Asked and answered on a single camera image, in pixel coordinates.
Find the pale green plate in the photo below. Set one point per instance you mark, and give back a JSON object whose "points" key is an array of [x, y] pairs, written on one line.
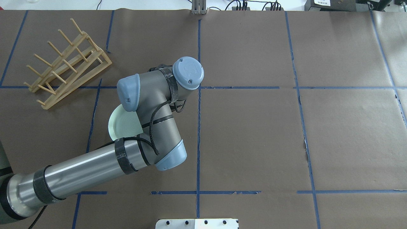
{"points": [[123, 124]]}

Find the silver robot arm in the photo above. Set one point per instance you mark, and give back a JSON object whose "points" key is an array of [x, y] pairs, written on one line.
{"points": [[153, 96]]}

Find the black power strip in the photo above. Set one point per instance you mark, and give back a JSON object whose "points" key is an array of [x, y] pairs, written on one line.
{"points": [[259, 5]]}

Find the wooden dish rack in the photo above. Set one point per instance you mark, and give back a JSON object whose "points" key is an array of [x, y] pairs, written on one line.
{"points": [[78, 63]]}

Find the black device box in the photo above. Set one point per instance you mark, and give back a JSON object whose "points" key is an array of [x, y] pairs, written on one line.
{"points": [[330, 5]]}

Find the aluminium frame post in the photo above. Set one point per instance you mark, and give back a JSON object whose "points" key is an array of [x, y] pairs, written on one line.
{"points": [[198, 7]]}

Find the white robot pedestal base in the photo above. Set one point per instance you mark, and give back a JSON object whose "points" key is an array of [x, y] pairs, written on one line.
{"points": [[211, 223]]}

